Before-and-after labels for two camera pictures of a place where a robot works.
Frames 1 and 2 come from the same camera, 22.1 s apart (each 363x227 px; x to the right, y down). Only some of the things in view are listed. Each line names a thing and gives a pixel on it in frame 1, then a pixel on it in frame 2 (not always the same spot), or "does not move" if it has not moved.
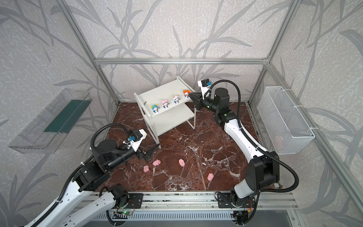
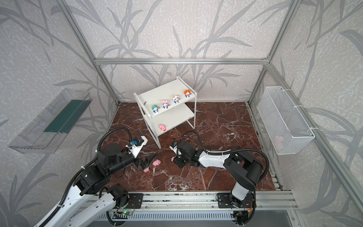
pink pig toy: (210, 176) → (162, 127)
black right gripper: (199, 100) → (178, 158)
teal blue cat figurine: (155, 108) does not move
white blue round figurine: (176, 99) does not move
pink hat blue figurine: (165, 103) does not move
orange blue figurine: (186, 92) does not move
